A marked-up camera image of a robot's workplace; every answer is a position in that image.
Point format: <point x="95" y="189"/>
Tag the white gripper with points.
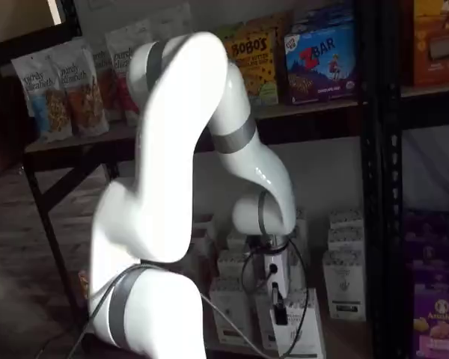
<point x="277" y="273"/>

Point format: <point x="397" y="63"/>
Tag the white box green strip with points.
<point x="344" y="284"/>
<point x="346" y="218"/>
<point x="345" y="239"/>
<point x="303" y="329"/>

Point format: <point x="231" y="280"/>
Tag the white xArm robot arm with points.
<point x="164" y="149"/>

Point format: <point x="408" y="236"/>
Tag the white box orange strip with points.
<point x="235" y="241"/>
<point x="228" y="314"/>
<point x="230" y="265"/>

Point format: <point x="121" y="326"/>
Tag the wooden shelf board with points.
<point x="340" y="336"/>
<point x="97" y="140"/>
<point x="434" y="91"/>

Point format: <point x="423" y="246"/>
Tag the purple Annie's snack box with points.
<point x="434" y="235"/>
<point x="439" y="325"/>
<point x="436" y="273"/>

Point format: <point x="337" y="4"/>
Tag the green Nature's Path oatmeal box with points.
<point x="83" y="284"/>

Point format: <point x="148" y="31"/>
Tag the yellow Bobo's peanut butter box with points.
<point x="254" y="63"/>

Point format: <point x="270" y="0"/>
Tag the blue ZBar box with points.
<point x="322" y="15"/>
<point x="322" y="63"/>

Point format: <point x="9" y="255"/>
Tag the green Bobo's box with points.
<point x="230" y="30"/>

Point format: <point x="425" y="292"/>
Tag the orange snack box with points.
<point x="439" y="45"/>

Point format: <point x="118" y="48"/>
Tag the red label granola bag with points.
<point x="119" y="82"/>

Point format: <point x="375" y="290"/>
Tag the orange label granola bag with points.
<point x="84" y="97"/>

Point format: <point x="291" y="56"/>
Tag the white granola bag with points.
<point x="162" y="22"/>
<point x="183" y="18"/>
<point x="103" y="75"/>

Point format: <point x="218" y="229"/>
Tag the blue label granola bag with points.
<point x="41" y="104"/>

